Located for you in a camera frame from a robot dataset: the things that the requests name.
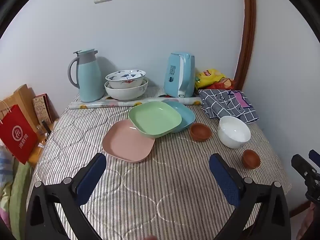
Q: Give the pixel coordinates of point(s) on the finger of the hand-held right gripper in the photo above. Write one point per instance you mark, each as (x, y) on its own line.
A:
(303, 166)
(315, 156)

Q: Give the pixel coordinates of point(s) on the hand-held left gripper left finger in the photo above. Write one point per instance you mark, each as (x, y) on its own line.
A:
(91, 177)

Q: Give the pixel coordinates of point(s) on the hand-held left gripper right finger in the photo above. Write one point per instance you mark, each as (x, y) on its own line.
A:
(225, 177)

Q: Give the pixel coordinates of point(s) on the small brown bowl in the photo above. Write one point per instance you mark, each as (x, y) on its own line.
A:
(250, 158)
(200, 131)

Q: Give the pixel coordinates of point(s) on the plain white bowl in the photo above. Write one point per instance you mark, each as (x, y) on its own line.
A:
(233, 133)

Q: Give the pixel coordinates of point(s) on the pink square plate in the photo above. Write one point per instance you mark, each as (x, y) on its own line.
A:
(125, 142)

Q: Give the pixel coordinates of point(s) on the light blue square plate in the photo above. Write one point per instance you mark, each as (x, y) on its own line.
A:
(186, 116)

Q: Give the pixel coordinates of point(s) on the green square plate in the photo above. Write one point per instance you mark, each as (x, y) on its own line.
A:
(153, 118)

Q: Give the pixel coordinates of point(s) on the striped quilted table cover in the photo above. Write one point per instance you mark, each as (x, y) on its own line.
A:
(160, 180)

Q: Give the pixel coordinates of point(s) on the green blanket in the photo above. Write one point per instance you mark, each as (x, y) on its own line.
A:
(18, 190)

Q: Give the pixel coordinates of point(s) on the grey checked folded cloth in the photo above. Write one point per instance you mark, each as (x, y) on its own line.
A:
(225, 102)

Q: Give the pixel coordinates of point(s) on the rolled floral plastic tablecloth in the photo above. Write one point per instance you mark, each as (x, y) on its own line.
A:
(110, 103)

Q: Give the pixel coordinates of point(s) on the patterned cardboard box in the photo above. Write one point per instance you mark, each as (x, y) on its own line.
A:
(43, 108)

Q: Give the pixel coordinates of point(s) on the red paper bag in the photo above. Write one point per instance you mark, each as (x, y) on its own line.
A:
(17, 135)

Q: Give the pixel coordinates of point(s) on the large white bowl grey pattern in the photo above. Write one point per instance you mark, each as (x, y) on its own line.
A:
(126, 93)

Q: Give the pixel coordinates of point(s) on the red chip bag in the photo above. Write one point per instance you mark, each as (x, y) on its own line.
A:
(226, 83)

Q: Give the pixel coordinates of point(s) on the light blue thermos jug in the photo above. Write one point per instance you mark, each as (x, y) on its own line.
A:
(88, 80)

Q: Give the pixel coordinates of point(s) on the yellow chip bag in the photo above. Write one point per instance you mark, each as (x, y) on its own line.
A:
(208, 78)

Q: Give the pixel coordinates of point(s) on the blue and red patterned bowl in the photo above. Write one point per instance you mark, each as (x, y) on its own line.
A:
(125, 80)

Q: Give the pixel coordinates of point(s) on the wooden chair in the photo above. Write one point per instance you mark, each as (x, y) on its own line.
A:
(23, 93)

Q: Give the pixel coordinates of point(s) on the light blue electric kettle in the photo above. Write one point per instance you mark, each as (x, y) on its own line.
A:
(175, 77)

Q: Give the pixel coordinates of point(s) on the brown wooden door frame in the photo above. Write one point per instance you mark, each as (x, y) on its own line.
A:
(246, 42)

